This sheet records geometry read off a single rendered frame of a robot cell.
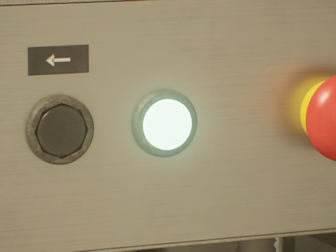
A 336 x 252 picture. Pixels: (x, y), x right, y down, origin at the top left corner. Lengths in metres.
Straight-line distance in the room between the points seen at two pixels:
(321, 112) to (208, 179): 0.06
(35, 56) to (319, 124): 0.13
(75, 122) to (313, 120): 0.11
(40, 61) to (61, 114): 0.02
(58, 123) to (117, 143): 0.03
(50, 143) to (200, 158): 0.07
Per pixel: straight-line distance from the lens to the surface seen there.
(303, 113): 0.84
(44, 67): 0.80
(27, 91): 0.80
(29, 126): 0.80
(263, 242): 0.94
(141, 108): 0.81
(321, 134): 0.83
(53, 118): 0.80
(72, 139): 0.80
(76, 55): 0.80
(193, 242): 0.84
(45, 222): 0.81
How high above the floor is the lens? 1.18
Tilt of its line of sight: 9 degrees down
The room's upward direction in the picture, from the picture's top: straight up
